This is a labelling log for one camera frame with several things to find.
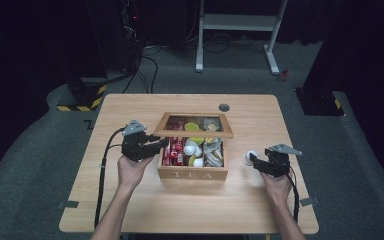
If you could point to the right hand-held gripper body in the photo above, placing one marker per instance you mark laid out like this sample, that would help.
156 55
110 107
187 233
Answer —
278 161

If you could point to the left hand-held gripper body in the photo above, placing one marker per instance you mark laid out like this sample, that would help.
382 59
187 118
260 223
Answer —
136 146

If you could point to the small white capsule cup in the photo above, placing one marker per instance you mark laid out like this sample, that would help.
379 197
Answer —
247 156

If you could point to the wooden box with glass lid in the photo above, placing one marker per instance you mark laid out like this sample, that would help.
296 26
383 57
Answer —
193 173

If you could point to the person's right hand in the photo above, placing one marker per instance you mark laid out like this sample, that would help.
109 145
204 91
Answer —
276 186

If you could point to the person's left hand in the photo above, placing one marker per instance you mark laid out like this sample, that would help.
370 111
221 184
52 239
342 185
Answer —
131 171

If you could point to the row of red packets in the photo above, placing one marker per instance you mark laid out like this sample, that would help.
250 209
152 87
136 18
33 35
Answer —
173 151

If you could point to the white capsule with round top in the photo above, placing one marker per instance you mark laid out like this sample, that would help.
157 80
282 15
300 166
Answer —
190 149

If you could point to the white capsule with green rim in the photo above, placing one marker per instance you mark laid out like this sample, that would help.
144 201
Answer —
198 162

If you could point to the pile of silver packets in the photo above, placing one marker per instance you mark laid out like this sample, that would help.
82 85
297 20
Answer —
213 154

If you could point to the grey tape piece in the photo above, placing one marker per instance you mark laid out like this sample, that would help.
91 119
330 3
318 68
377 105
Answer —
68 204
310 201

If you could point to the grey round table grommet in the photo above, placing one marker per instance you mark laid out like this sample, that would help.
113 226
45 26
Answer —
224 107

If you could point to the black yellow striped stand base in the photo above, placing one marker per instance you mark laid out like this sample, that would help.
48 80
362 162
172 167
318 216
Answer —
86 96

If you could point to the black flat stand base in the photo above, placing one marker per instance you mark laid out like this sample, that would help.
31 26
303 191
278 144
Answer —
318 101

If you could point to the small red floor object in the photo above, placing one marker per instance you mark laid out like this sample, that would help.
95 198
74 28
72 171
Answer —
283 74

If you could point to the dark equipment rack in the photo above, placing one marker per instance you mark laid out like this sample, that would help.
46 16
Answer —
130 33

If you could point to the white metal stand frame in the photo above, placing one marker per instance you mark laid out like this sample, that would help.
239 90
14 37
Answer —
240 22

